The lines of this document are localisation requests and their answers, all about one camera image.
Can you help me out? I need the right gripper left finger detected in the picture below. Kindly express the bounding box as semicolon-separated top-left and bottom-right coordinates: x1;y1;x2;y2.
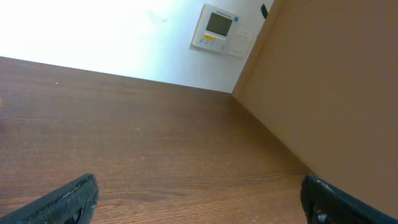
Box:
1;173;99;224

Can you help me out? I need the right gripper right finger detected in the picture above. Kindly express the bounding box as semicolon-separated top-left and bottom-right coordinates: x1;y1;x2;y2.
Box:
300;174;397;224

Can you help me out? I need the brown wooden side panel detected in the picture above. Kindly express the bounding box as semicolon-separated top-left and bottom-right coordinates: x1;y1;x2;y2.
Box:
233;0;397;217

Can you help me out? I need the white wall thermostat panel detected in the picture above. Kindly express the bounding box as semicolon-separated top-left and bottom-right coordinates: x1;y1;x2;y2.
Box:
191;3;252;58

